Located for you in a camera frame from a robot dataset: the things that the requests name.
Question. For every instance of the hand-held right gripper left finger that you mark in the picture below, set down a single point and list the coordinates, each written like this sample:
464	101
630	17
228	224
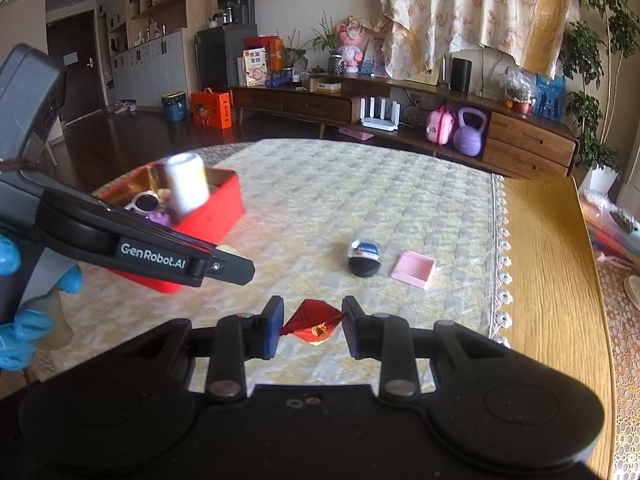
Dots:
274	327

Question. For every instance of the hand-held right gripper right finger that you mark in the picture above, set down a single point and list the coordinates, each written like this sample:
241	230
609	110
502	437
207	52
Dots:
352	327

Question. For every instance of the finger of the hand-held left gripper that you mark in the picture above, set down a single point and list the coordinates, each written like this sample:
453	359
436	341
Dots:
235	267

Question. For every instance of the cream round toy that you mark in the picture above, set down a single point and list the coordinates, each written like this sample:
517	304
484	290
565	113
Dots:
227	249

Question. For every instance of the red candy packet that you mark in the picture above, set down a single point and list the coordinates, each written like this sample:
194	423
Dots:
312	322

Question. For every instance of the red tin box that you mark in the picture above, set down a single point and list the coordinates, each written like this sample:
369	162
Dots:
215	210

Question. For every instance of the white sunglasses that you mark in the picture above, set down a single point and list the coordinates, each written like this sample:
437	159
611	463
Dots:
145	202

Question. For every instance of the purple ridged toy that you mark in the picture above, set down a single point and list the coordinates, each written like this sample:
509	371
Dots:
161	217

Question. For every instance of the person's left hand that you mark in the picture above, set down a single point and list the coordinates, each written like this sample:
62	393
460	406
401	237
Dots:
22	332

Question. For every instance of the black jar with blue label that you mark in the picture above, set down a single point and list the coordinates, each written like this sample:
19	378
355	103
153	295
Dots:
365	265

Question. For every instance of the small pink box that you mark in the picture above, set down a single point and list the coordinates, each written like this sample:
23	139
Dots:
412	267

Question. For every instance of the pair of shoes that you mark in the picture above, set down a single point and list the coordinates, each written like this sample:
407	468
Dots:
125	106

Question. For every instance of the cream quilted table cover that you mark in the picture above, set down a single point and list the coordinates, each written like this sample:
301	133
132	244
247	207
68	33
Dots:
350	195

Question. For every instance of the teal bin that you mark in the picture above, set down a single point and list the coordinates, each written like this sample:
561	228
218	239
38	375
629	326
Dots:
175	109

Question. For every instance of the dark door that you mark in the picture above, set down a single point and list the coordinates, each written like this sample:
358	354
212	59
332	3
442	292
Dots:
75	70

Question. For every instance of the orange gift bag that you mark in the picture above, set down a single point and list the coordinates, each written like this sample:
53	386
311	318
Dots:
212	110

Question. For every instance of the flat pink box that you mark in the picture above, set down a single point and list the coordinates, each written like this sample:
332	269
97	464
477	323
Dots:
356	133

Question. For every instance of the cereal box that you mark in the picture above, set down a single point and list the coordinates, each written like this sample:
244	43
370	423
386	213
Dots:
256	67

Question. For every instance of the flat cardboard box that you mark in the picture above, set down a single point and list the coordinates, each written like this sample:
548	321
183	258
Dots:
325	85

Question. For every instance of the white router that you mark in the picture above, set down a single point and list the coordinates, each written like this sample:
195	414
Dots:
380	117

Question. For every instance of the yellow wood-pattern mat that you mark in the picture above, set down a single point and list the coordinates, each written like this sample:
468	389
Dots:
550	260

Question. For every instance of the small black fridge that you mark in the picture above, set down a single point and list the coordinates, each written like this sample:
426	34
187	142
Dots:
220	57

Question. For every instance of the pink toy suitcase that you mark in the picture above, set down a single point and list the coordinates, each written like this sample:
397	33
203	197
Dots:
441	127

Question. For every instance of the small leafy potted plant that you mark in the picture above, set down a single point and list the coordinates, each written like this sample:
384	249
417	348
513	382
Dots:
295	55

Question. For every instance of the orange box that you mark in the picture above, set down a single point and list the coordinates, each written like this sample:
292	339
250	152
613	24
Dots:
275	50

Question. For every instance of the purple kettlebell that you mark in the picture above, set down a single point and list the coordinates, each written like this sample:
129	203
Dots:
469	137

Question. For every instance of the potted orchid plant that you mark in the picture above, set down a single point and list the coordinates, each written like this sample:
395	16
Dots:
336	62

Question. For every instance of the pink doll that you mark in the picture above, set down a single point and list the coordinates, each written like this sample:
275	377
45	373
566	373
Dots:
351	45

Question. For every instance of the wooden TV cabinet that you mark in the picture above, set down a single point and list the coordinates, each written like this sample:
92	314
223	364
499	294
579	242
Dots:
525	142

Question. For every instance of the black coffee machine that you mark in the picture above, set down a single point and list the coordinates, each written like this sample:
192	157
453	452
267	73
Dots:
237	7

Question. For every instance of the black speaker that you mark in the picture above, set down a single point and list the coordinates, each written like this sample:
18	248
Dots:
461	75

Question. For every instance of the lace table cover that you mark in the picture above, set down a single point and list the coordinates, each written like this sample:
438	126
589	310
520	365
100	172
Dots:
625	385

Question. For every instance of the stack of plastic folders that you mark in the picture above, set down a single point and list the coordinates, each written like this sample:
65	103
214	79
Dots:
615	230

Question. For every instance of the white round coaster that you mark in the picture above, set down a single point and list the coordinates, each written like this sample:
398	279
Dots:
632	292

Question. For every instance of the clear plastic bag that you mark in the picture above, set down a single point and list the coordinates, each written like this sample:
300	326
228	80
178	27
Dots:
520	90

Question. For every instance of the blue printed card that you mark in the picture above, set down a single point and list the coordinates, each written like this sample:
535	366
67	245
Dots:
550	97

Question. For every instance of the tall green houseplant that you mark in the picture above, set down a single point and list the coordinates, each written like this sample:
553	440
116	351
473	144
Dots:
595	110

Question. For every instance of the floral hanging cloth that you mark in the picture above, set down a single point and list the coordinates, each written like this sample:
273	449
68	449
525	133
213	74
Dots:
475	5

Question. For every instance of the grey wall cabinets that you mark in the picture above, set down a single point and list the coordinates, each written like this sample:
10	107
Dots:
150	70

